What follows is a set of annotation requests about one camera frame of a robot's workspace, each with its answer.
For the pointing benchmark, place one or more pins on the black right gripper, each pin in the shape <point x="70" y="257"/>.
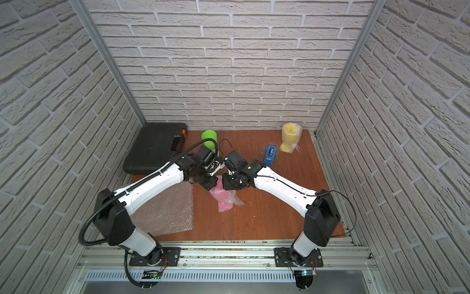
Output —
<point x="226" y="184"/>

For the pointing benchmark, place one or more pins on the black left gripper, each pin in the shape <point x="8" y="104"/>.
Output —
<point x="205" y="178"/>

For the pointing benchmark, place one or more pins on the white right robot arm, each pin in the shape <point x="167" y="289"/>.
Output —
<point x="319" y="210"/>

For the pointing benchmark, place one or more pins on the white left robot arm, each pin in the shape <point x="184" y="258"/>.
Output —
<point x="111" y="223"/>

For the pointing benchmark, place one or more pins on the green plastic wine glass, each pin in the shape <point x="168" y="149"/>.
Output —
<point x="209" y="135"/>

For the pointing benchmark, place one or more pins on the blue tape dispenser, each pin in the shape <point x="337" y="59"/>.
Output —
<point x="270" y="155"/>

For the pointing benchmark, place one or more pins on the black plastic tool case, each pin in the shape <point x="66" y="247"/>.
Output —
<point x="156" y="144"/>

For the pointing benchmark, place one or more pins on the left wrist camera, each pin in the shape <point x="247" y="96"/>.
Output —
<point x="203" y="157"/>

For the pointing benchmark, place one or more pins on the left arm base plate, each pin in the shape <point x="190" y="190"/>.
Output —
<point x="159" y="257"/>

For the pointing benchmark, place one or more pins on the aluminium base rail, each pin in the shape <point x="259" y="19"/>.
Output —
<point x="249" y="261"/>

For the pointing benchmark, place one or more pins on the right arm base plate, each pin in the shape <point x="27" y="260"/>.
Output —
<point x="286" y="257"/>

